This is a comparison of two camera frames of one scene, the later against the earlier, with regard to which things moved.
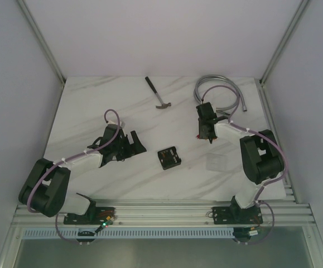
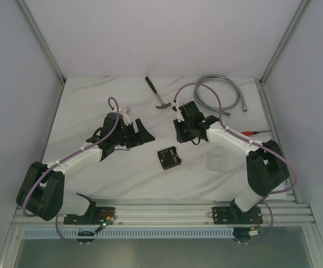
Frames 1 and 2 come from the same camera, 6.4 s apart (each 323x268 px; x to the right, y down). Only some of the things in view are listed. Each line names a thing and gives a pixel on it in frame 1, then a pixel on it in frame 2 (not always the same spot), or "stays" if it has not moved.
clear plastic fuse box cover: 216,162 stays
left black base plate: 102,214 stays
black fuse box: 169,158 stays
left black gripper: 129,146 -> 135,134
